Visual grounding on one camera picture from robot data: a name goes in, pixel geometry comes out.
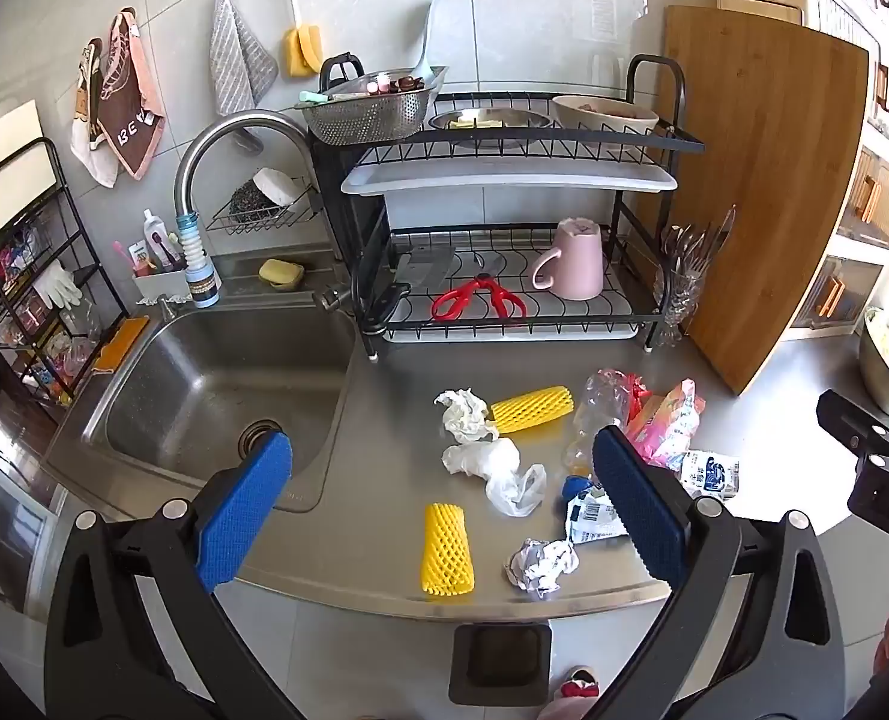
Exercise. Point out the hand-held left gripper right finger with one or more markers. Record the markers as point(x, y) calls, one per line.
point(639, 510)

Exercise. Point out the yellow foam fruit net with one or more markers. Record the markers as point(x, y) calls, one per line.
point(448, 555)
point(530, 409)

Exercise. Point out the pink mug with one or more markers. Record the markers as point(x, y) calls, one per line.
point(579, 262)

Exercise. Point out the clear plastic bottle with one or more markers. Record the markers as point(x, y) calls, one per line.
point(598, 405)

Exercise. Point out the steel plate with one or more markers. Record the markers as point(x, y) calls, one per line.
point(519, 118)

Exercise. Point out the clear glass cutlery holder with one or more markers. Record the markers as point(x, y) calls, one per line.
point(677, 292)

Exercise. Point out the orange cloth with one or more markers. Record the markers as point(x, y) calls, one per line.
point(121, 341)

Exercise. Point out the curved steel faucet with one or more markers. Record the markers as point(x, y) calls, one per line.
point(211, 131)

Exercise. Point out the yellow sponge brush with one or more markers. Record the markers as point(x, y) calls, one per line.
point(305, 49)

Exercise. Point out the foil ball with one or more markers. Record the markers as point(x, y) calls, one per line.
point(542, 566)

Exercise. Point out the cream panel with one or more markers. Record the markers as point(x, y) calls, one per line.
point(1, 135)

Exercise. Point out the yellow soap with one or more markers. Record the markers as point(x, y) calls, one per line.
point(275, 271)

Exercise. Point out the grey trash bin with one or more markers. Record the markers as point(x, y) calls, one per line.
point(500, 660)

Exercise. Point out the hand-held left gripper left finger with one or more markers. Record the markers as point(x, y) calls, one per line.
point(245, 510)

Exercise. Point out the crumpled white tissue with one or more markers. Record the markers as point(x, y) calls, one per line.
point(463, 412)

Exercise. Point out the steel wool scourer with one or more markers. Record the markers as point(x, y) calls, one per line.
point(247, 202)

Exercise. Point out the white spatula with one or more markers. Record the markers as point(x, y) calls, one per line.
point(429, 37)

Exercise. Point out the red scissors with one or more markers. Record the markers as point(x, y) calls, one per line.
point(482, 286)

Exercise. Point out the steel mesh colander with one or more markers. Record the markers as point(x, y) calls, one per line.
point(369, 120)

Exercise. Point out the white glove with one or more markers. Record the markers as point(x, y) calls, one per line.
point(58, 285)

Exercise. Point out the white drip tray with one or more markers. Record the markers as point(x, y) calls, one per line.
point(444, 335)

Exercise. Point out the red wrapper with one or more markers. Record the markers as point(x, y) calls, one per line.
point(637, 394)

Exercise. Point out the white round sponge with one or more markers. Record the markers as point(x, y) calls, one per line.
point(277, 186)

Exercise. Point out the white bear print towel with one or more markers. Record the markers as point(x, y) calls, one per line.
point(88, 120)

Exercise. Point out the beige bowl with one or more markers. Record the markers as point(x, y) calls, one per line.
point(602, 124)

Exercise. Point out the white toothbrush holder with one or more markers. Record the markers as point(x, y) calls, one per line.
point(159, 285)

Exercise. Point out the grey dish towel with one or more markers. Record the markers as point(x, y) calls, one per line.
point(238, 67)

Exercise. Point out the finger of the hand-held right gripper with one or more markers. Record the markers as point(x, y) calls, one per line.
point(853, 416)

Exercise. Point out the white blue package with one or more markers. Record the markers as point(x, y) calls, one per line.
point(590, 521)

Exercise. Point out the pink toothbrush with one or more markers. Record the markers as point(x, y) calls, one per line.
point(125, 255)

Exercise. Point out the stainless steel sink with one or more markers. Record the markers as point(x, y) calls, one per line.
point(211, 382)

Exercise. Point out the blue white faucet filter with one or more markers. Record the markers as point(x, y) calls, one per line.
point(200, 277)

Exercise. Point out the pink brown hand towel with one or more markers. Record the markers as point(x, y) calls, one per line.
point(133, 120)

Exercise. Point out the white milk pouch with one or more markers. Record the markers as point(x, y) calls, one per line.
point(710, 476)

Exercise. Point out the white plastic bag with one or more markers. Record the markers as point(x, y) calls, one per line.
point(489, 465)

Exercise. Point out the wooden cutting board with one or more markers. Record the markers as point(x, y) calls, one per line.
point(774, 202)

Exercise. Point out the pink snack bag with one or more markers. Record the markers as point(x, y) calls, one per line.
point(673, 420)

